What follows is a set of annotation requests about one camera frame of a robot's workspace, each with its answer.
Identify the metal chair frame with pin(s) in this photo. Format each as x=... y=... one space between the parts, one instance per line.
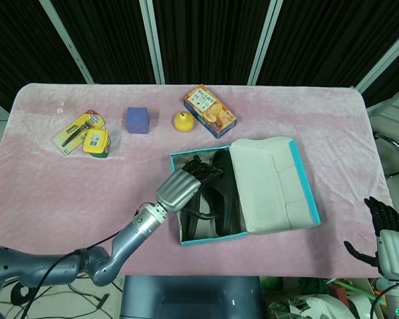
x=394 y=146

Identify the yellow toy pear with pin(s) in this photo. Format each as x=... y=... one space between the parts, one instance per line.
x=184 y=123

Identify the teal cardboard shoe box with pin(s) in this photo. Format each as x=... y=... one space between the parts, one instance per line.
x=269 y=186

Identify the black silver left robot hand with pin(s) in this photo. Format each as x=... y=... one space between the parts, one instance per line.
x=178 y=191

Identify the purple foam cube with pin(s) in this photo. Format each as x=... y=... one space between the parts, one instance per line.
x=137 y=120

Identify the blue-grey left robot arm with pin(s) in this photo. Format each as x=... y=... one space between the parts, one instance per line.
x=53 y=266

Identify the pink plush tablecloth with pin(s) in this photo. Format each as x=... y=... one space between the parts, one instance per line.
x=70 y=199

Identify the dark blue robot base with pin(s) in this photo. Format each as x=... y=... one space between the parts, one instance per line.
x=189 y=299

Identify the yellow razor blister pack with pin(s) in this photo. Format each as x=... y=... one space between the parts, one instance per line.
x=70 y=133

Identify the black curtain panel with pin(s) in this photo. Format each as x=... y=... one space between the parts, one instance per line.
x=16 y=43
x=209 y=40
x=109 y=40
x=329 y=40

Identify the black slipper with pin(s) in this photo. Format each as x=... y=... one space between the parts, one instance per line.
x=189 y=226
x=229 y=199

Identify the grey partition post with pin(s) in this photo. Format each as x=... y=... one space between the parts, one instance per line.
x=70 y=46
x=154 y=46
x=262 y=46
x=385 y=56

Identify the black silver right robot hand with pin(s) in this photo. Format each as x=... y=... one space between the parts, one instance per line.
x=394 y=254

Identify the white green patterned bag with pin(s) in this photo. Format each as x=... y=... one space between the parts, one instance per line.
x=299 y=307

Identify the yellow-lidded green container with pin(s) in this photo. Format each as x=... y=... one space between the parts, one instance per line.
x=94 y=141

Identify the orange cracker box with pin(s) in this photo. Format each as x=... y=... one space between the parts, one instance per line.
x=209 y=111

